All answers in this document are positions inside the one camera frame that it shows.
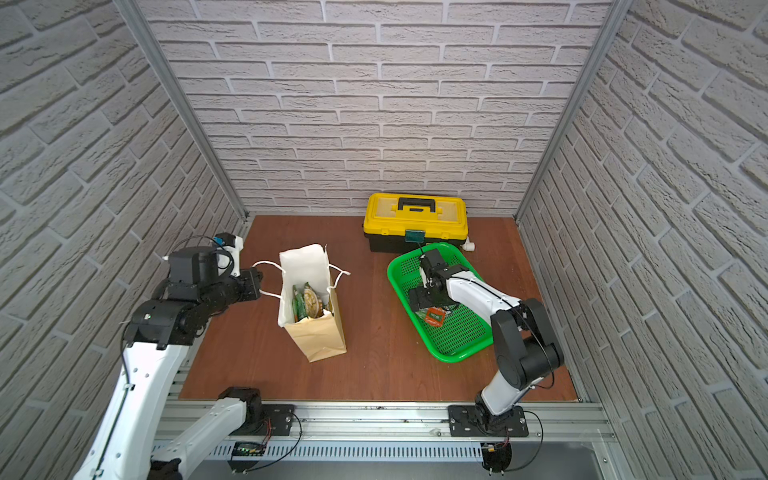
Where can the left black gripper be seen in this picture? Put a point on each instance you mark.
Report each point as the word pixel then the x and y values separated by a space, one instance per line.
pixel 250 284

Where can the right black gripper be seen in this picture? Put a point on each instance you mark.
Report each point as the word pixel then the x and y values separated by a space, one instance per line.
pixel 423 300

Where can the red small condiment packet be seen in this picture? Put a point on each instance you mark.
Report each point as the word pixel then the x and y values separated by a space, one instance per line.
pixel 435 316

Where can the green pizza picture packet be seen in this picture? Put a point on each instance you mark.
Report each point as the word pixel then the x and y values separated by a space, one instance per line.
pixel 298 304

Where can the brown paper bag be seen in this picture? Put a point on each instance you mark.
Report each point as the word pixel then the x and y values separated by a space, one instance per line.
pixel 317 338

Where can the yellow green condiment packet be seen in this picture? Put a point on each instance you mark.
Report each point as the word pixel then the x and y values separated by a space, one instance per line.
pixel 314 304

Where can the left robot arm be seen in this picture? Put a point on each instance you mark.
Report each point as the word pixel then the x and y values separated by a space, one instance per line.
pixel 203 282

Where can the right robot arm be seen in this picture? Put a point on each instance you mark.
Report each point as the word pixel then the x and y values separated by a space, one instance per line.
pixel 526 347

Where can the green plastic basket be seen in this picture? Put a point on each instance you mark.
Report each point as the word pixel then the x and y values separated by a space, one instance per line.
pixel 462 334

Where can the white plastic fitting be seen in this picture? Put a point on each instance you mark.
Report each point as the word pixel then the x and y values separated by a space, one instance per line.
pixel 468 246

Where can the yellow black toolbox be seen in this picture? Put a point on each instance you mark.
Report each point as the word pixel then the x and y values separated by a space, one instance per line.
pixel 399 223

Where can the left controller board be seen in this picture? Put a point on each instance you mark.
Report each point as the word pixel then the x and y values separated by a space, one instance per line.
pixel 245 456

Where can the right power connector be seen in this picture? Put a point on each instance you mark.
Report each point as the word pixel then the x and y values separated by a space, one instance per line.
pixel 496 457

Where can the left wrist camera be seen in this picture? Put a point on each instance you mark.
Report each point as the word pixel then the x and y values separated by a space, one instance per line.
pixel 229 247

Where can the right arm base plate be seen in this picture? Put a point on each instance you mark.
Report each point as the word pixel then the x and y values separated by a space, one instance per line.
pixel 476 421

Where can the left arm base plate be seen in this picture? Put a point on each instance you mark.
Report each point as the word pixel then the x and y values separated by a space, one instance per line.
pixel 265 420

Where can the aluminium front rail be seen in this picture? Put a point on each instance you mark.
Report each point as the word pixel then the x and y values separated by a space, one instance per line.
pixel 419 431

